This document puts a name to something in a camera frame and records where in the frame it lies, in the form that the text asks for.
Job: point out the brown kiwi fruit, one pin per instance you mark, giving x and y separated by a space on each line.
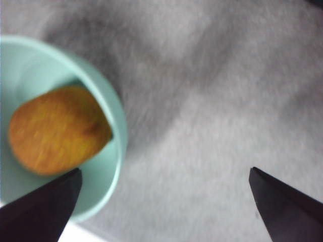
58 131

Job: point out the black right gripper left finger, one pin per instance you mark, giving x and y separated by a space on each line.
38 216

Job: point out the teal ceramic bowl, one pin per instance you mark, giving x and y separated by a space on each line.
32 63

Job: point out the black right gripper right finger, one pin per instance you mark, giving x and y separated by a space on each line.
290 216

